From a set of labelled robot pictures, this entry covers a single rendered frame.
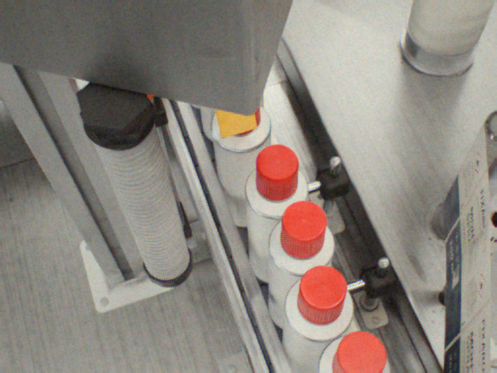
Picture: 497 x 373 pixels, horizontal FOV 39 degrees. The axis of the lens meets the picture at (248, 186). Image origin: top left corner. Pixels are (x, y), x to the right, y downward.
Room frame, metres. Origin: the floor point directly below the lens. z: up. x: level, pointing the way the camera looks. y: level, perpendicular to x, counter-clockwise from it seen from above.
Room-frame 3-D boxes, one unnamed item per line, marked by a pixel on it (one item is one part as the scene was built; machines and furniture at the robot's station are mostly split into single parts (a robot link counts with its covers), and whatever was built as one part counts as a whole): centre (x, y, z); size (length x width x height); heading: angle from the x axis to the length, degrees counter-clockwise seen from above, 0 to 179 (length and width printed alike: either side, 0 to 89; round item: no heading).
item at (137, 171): (0.18, 0.06, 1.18); 0.04 x 0.04 x 0.21
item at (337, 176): (0.34, -0.09, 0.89); 0.03 x 0.03 x 0.12; 17
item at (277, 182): (0.26, -0.02, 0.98); 0.05 x 0.05 x 0.20
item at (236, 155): (0.32, 0.00, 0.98); 0.05 x 0.05 x 0.20
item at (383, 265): (0.22, -0.10, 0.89); 0.06 x 0.03 x 0.12; 107
